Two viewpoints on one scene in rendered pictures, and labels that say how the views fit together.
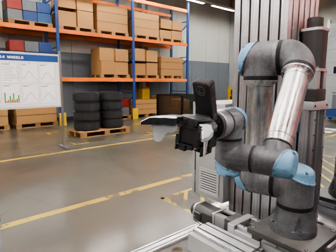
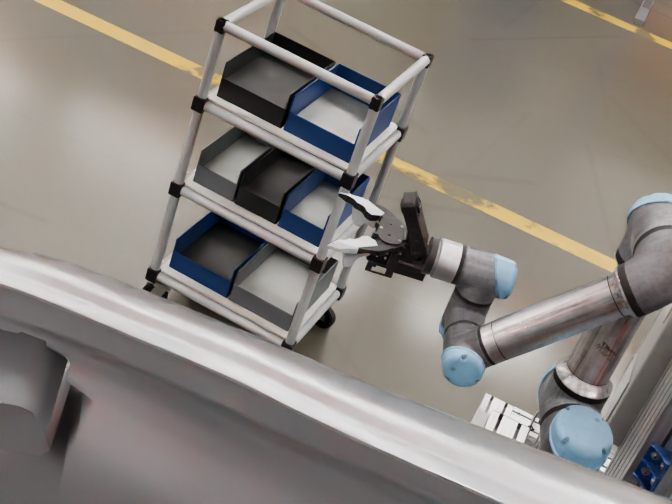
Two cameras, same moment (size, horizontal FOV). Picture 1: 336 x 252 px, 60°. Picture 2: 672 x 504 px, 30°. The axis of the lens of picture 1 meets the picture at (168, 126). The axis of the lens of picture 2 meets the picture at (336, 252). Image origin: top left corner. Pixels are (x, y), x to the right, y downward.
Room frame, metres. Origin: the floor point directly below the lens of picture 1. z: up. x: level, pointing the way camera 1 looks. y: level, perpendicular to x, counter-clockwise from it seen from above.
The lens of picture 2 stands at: (-0.66, -1.49, 2.44)
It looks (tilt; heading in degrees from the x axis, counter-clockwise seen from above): 33 degrees down; 50
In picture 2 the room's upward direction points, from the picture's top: 20 degrees clockwise
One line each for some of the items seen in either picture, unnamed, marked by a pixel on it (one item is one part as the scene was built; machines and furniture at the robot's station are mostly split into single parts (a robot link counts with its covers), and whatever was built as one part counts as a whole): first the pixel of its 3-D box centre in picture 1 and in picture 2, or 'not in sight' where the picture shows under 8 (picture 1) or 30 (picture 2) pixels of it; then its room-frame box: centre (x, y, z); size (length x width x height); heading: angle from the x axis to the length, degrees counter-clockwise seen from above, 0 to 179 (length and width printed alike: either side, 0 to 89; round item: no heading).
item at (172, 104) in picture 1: (178, 109); not in sight; (9.44, -0.34, 0.49); 1.27 x 0.88 x 0.97; 40
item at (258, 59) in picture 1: (259, 119); (613, 324); (1.03, -0.33, 1.19); 0.15 x 0.12 x 0.55; 54
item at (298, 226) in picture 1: (293, 215); not in sight; (0.95, -0.44, 0.87); 0.15 x 0.15 x 0.10
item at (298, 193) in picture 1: (293, 182); (572, 448); (0.96, -0.43, 0.98); 0.13 x 0.12 x 0.14; 54
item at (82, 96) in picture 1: (99, 112); not in sight; (7.65, 1.81, 0.55); 1.40 x 0.80 x 1.09; 132
